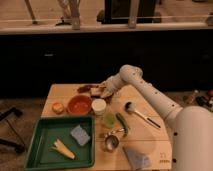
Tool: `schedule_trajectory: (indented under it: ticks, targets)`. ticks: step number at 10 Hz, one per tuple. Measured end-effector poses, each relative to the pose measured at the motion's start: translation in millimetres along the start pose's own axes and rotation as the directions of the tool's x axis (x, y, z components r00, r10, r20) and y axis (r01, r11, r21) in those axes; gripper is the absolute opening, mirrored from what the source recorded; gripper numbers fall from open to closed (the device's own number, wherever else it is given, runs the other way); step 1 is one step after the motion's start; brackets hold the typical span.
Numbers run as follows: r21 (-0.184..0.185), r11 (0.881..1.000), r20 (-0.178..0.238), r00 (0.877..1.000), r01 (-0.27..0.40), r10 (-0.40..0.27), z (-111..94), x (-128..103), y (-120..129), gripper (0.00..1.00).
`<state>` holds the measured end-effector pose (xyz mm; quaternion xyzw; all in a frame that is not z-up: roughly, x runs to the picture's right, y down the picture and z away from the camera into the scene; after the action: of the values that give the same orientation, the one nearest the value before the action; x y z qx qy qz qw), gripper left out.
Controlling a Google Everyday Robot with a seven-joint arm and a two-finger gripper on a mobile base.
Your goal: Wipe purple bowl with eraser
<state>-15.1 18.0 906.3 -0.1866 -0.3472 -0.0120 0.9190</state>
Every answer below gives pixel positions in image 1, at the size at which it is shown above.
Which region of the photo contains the white round container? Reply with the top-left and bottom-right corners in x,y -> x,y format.
92,99 -> 107,115

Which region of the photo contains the metal measuring cup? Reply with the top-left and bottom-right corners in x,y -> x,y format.
104,128 -> 124,152

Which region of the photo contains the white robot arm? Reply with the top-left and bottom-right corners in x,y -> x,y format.
98,64 -> 213,171

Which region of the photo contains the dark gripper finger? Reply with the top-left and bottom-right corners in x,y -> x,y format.
90,85 -> 106,91
100,91 -> 113,99

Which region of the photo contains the dish brush with white handle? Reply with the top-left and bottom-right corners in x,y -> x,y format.
125,102 -> 161,129

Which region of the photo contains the small orange fruit toy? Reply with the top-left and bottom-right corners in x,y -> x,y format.
52,102 -> 64,114

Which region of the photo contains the blue sponge eraser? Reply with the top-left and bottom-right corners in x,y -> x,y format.
70,125 -> 90,146

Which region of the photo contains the orange bowl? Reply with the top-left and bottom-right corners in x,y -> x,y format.
67,95 -> 92,116

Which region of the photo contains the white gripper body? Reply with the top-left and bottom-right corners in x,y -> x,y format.
103,76 -> 121,93

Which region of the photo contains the green pepper toy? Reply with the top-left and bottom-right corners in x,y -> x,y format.
116,113 -> 129,137

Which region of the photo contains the light green cup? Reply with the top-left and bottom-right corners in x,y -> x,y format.
102,113 -> 115,129

